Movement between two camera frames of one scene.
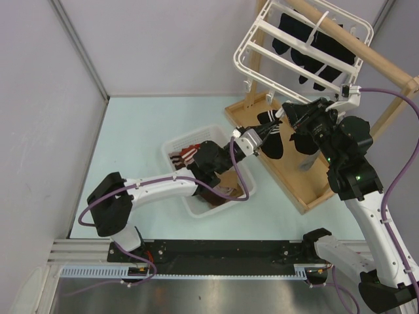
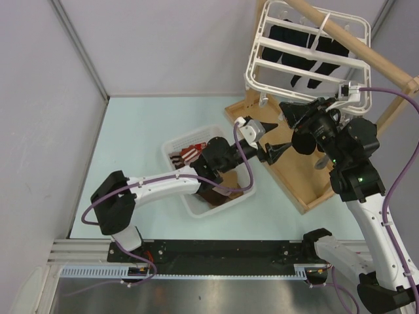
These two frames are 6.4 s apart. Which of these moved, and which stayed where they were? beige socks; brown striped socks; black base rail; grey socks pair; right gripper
Moved: grey socks pair
Stayed: black base rail; brown striped socks; right gripper; beige socks
